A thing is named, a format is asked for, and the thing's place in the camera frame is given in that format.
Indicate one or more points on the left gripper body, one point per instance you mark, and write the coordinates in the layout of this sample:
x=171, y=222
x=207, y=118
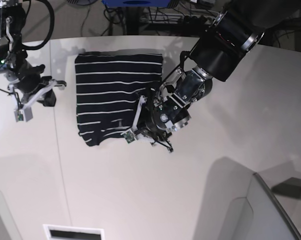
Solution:
x=147, y=128

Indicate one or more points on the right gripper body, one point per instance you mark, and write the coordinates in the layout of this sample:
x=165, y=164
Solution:
x=30, y=82

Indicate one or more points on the navy white striped t-shirt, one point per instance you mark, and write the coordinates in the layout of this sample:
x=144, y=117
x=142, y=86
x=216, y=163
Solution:
x=108, y=90

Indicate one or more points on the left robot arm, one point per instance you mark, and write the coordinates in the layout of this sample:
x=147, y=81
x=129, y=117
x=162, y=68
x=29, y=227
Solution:
x=234, y=32

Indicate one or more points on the black power strip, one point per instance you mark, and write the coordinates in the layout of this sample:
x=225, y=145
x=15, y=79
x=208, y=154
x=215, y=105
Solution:
x=198, y=19

